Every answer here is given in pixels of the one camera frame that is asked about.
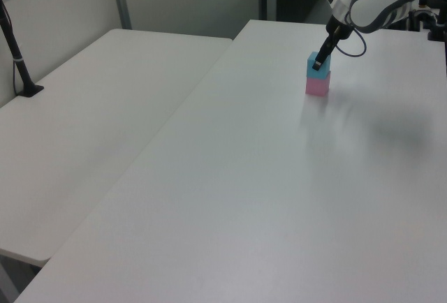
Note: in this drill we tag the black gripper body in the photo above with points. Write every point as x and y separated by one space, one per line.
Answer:
339 30

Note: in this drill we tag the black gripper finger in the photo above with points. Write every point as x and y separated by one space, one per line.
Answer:
323 54

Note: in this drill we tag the blue cube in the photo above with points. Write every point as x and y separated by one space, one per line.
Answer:
319 72

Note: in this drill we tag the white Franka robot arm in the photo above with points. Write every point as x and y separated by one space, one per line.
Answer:
366 6

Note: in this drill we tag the pink cube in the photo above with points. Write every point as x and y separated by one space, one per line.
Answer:
317 86

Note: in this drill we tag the white side table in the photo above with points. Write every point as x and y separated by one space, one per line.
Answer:
87 125

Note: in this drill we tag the black camera stand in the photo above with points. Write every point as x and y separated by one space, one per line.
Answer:
19 62
436 32

